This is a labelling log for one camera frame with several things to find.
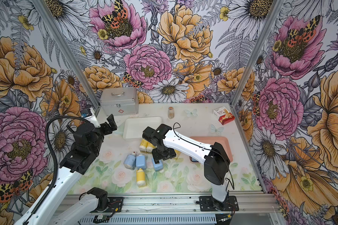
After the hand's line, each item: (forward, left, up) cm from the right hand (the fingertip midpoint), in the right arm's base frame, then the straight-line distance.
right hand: (165, 162), depth 76 cm
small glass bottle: (+44, -3, -9) cm, 45 cm away
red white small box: (+40, -43, -9) cm, 60 cm away
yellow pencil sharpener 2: (+12, +10, -5) cm, 16 cm away
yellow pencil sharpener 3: (+2, -7, +7) cm, 10 cm away
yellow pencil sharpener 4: (-8, +13, -5) cm, 16 cm away
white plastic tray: (+36, +26, -15) cm, 47 cm away
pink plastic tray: (+19, -39, -12) cm, 44 cm away
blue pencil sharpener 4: (+5, -15, -9) cm, 18 cm away
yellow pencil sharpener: (+14, +14, -5) cm, 20 cm away
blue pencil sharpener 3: (+1, +5, -7) cm, 9 cm away
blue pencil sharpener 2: (+4, +15, -7) cm, 17 cm away
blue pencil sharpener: (+4, +21, -6) cm, 22 cm away
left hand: (+15, +30, +18) cm, 38 cm away
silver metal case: (+49, +34, 0) cm, 60 cm away
